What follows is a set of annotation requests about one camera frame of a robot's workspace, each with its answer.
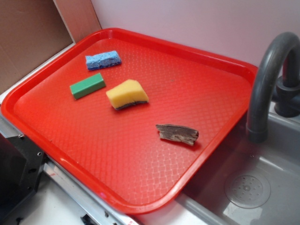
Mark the green rectangular block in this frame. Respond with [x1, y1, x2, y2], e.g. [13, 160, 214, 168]
[70, 73, 106, 99]

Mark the grey plastic sink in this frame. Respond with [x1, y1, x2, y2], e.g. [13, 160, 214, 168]
[177, 112, 300, 225]

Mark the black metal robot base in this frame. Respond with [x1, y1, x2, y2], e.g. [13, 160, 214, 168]
[0, 135, 45, 219]

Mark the yellow sponge piece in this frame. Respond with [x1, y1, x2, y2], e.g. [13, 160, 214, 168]
[106, 79, 149, 110]

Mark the brown wood chip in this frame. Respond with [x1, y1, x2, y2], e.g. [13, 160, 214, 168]
[156, 124, 199, 146]

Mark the blue sponge piece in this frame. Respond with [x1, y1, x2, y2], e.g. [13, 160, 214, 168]
[85, 51, 121, 70]

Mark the red plastic tray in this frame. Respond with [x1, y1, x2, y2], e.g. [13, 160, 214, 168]
[1, 28, 257, 215]

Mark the brown cardboard panel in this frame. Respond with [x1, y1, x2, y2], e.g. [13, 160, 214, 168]
[0, 0, 72, 93]

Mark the grey curved faucet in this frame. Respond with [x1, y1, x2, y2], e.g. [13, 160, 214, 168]
[246, 32, 300, 143]

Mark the sink drain strainer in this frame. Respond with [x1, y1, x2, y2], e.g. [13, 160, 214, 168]
[224, 171, 271, 209]

